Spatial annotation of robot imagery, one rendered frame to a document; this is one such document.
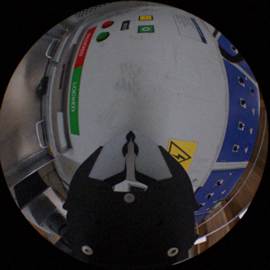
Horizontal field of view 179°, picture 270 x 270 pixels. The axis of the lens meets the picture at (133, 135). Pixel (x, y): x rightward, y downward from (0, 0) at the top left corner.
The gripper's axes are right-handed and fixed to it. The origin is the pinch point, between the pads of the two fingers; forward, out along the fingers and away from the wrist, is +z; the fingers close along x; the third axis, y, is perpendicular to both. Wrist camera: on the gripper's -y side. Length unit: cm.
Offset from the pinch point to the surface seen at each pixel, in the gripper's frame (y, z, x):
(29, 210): 31, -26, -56
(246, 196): 256, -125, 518
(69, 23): -52, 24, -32
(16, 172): 8.8, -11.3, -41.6
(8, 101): -13.7, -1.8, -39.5
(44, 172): 70, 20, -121
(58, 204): 49, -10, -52
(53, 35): -40, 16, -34
